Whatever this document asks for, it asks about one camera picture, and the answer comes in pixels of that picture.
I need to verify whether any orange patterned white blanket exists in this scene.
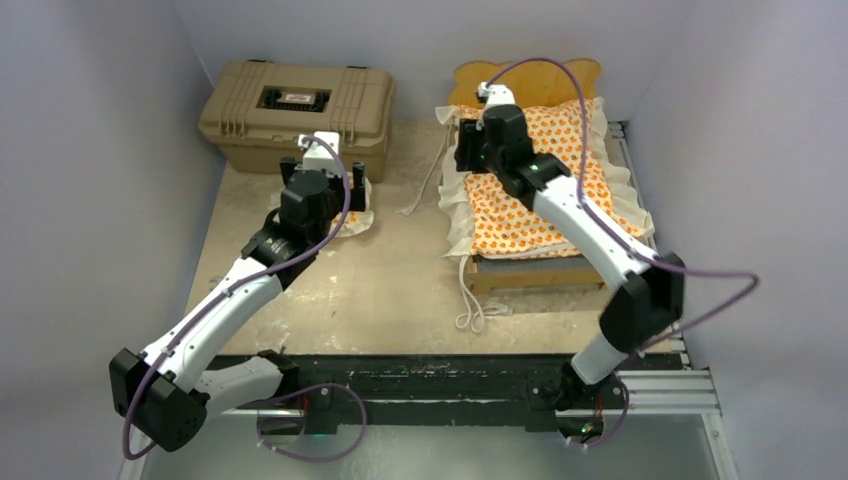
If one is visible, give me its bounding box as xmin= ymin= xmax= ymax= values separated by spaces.
xmin=433 ymin=97 xmax=654 ymax=265

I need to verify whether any wooden pet bed frame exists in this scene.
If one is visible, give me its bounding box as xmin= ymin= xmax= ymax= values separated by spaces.
xmin=448 ymin=58 xmax=603 ymax=295

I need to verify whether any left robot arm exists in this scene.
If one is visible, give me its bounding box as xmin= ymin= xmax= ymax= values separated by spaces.
xmin=108 ymin=158 xmax=366 ymax=460

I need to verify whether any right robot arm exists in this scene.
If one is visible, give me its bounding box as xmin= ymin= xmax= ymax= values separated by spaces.
xmin=455 ymin=104 xmax=685 ymax=407

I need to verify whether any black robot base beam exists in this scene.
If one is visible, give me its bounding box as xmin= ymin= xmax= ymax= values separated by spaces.
xmin=211 ymin=352 xmax=627 ymax=435

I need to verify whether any small orange patterned pillow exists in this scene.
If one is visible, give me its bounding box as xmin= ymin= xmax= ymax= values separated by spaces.
xmin=268 ymin=178 xmax=375 ymax=238

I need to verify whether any tan plastic tool case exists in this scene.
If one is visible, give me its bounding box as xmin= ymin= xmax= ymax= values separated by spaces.
xmin=198 ymin=60 xmax=396 ymax=183

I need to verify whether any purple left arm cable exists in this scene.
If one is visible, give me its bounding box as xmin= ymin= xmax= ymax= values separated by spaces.
xmin=122 ymin=135 xmax=368 ymax=463

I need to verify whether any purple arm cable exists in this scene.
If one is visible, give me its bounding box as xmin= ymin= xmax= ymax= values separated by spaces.
xmin=483 ymin=57 xmax=760 ymax=450
xmin=122 ymin=135 xmax=368 ymax=463

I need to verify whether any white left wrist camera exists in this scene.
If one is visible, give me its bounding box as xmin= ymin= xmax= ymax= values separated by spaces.
xmin=297 ymin=131 xmax=344 ymax=177

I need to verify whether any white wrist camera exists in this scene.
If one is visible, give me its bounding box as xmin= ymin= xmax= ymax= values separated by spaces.
xmin=476 ymin=82 xmax=516 ymax=110
xmin=297 ymin=131 xmax=344 ymax=177

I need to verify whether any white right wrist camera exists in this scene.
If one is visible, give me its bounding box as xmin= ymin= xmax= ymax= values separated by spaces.
xmin=476 ymin=82 xmax=516 ymax=110

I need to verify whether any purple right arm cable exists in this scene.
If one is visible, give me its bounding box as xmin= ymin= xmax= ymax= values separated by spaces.
xmin=483 ymin=57 xmax=760 ymax=450

